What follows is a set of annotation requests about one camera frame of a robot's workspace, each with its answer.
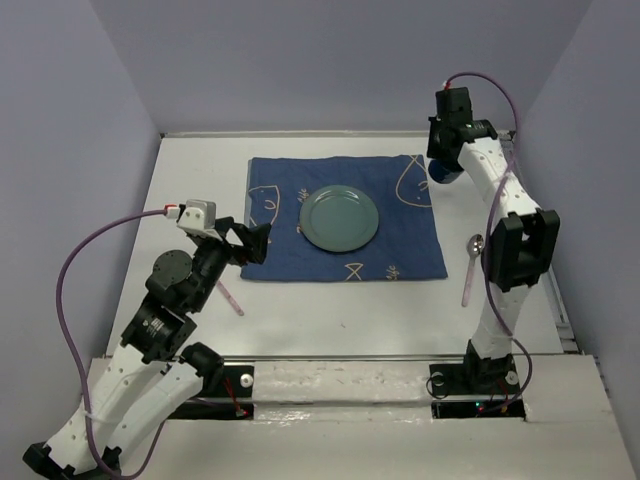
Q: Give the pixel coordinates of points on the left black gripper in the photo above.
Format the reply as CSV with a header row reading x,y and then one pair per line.
x,y
255,238

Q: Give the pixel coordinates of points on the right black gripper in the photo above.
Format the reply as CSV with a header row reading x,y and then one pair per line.
x,y
435,150

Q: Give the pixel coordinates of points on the dark blue mug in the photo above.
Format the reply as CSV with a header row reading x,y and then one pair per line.
x,y
443,173

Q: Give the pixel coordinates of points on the fork with pink handle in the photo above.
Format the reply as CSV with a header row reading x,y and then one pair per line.
x,y
230,299

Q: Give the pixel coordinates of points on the teal ceramic plate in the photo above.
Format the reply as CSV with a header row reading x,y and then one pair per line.
x,y
339,219

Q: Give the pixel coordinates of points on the blue cloth placemat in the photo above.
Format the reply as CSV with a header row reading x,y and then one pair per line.
x,y
405,248

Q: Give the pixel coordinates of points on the spoon with pink handle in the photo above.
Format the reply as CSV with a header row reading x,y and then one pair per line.
x,y
474,249

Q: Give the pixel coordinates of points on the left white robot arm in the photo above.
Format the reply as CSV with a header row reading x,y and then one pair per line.
x,y
153,370

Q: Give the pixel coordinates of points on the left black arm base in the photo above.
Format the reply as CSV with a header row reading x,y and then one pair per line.
x,y
229,400

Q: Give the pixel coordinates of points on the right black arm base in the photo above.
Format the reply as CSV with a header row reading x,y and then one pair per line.
x,y
454,396

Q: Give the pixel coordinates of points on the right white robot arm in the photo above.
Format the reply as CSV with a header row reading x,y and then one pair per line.
x,y
514,251

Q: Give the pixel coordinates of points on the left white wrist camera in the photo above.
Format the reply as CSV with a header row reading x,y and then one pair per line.
x,y
194,217

